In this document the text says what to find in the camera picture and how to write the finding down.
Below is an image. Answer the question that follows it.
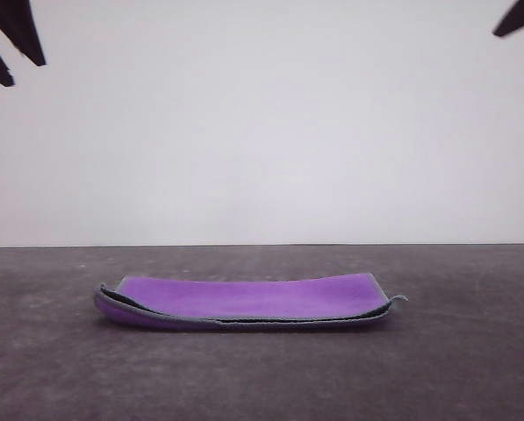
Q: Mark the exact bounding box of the purple towel with grey hem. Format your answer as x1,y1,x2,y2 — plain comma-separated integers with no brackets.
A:
92,272,410,333

